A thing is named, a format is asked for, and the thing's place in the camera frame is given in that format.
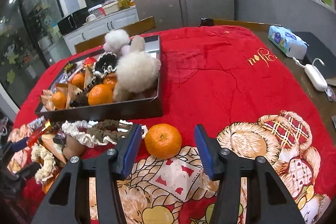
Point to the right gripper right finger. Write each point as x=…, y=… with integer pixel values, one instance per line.
x=268, y=199

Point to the mandarin in tray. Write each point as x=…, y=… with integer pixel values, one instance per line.
x=99, y=95
x=59, y=100

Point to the white power adapter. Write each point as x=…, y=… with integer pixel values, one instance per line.
x=315, y=76

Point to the white fluffy plush toy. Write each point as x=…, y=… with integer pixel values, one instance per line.
x=136, y=70

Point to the red printed blanket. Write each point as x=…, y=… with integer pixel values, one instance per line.
x=224, y=78

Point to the black microwave oven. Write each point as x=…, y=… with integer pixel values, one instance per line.
x=73, y=21

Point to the orange mandarin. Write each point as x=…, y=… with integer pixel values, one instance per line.
x=163, y=141

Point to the cream knitted scrunchie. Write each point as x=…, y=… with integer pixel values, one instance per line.
x=42, y=156

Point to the white kitchen cabinet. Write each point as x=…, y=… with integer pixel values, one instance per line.
x=100, y=26

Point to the blue tissue pack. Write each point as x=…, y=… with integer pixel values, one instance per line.
x=287, y=42

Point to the black laptop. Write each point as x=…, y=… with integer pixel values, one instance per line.
x=317, y=49

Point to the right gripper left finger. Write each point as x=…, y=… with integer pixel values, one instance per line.
x=67, y=200

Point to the glass sliding door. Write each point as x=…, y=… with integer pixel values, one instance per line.
x=30, y=43

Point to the mandarin in tray left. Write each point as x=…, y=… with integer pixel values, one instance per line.
x=59, y=100

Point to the black shallow tray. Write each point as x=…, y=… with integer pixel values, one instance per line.
x=94, y=69

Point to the olive white scrunchie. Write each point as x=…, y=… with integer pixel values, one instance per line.
x=93, y=133

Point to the wooden chair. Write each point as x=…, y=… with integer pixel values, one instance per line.
x=114, y=40
x=253, y=26

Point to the mandarin in tray right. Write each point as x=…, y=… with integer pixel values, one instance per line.
x=99, y=95

